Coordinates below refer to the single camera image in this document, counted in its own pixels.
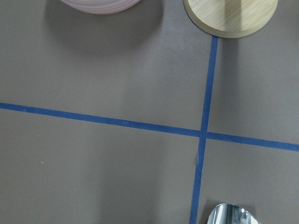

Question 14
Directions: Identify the pink bowl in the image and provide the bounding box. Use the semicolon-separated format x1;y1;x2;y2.
61;0;139;14

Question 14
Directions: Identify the round wooden stand base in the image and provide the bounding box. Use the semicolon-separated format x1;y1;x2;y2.
183;0;278;38

